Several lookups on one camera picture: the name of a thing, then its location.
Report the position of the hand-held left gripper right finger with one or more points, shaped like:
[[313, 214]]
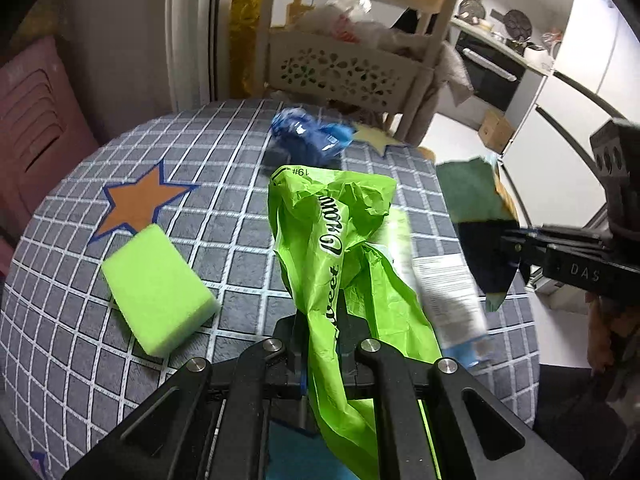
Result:
[[372, 360]]

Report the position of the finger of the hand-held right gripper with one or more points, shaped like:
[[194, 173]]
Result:
[[555, 236], [522, 260]]

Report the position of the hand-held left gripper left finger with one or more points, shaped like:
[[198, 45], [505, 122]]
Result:
[[285, 347]]

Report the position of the green and yellow scouring sponge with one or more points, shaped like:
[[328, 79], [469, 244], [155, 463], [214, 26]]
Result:
[[475, 190]]

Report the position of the lime green plastic bag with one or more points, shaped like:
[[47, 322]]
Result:
[[320, 260]]

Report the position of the person's right hand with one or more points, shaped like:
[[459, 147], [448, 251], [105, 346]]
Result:
[[602, 330]]

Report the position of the white fridge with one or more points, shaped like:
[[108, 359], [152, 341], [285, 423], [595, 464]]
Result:
[[565, 125]]

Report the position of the white and blue packet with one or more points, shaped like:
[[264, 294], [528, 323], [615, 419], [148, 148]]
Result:
[[445, 290]]

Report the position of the cardboard box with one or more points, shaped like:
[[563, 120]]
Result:
[[495, 130]]

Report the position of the lime green sponge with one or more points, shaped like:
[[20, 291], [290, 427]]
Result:
[[155, 290]]

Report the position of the black built-in oven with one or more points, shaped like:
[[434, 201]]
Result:
[[480, 75]]

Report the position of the round flower mould pan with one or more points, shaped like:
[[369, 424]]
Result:
[[517, 20]]

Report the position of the blue plastic bag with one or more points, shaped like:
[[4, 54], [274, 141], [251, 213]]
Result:
[[305, 140]]

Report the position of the round dark pan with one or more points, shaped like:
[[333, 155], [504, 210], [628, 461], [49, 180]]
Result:
[[471, 8]]

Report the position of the beige plastic shelf rack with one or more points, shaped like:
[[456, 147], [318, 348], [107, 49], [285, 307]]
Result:
[[345, 70]]

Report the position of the white plastic bag red print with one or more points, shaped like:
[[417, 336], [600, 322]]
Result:
[[325, 17]]

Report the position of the yellow patterned bag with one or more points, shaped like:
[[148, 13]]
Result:
[[247, 35]]

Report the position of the pink plastic stool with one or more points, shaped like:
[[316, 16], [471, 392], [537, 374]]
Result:
[[40, 125]]

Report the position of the white sliding door frame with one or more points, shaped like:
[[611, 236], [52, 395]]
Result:
[[195, 35]]

